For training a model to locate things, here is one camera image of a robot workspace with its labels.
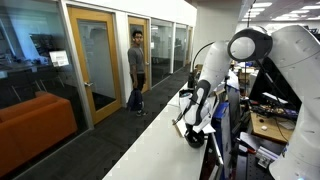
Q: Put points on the black orange clamp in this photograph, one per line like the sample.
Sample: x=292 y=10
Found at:
x=246 y=145

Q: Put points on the aluminium extrusion rail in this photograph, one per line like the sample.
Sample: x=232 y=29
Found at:
x=265 y=157

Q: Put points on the white lined notepad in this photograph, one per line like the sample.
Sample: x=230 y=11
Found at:
x=209 y=128

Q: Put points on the dark backpack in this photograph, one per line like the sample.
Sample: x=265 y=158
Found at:
x=135 y=100

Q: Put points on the white paper sign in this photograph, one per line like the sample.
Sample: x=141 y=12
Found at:
x=59 y=58

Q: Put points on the wooden board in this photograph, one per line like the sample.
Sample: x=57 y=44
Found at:
x=270 y=128

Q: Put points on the orange sofa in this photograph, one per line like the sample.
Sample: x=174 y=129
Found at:
x=33 y=126

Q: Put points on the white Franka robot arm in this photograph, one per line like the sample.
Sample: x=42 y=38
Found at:
x=293 y=60

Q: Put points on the person in grey shirt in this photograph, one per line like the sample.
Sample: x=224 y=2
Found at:
x=136 y=63

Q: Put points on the blue box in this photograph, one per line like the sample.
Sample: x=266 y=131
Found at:
x=220 y=126

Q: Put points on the large black monitor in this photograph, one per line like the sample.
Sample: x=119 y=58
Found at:
x=276 y=83

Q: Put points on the cardboard box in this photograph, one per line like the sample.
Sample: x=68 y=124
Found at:
x=243 y=76

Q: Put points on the black camera stand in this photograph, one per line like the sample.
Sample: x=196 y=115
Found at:
x=190 y=80

